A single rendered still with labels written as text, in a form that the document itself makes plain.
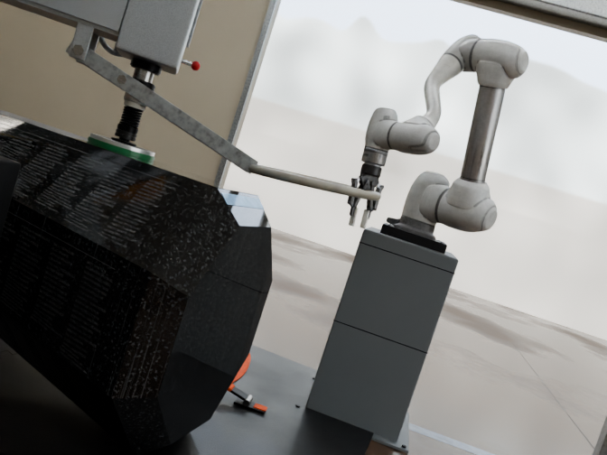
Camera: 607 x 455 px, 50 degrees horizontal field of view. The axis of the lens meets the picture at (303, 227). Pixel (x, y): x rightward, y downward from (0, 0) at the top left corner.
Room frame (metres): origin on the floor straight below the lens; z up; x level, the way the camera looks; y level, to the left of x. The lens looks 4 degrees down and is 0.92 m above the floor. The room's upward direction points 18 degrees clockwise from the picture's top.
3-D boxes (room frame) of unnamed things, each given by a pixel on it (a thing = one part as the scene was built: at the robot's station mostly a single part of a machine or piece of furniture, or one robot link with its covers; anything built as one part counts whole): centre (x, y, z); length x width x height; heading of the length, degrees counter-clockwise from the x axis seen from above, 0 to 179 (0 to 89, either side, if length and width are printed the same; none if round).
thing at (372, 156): (2.42, -0.17, 1.07); 0.09 x 0.09 x 0.06
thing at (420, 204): (2.83, -0.47, 1.00); 0.18 x 0.16 x 0.22; 50
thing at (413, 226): (2.84, -0.44, 0.87); 0.22 x 0.18 x 0.06; 81
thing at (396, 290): (2.84, -0.46, 0.40); 0.50 x 0.50 x 0.80; 81
